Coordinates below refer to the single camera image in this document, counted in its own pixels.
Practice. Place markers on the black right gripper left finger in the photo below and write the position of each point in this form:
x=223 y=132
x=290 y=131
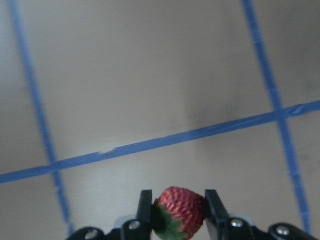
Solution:
x=139 y=228

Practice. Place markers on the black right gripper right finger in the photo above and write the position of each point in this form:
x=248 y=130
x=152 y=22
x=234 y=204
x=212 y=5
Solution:
x=220 y=224

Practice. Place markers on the strawberry with green cap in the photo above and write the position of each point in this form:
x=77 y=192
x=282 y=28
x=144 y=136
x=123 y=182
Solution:
x=177 y=214

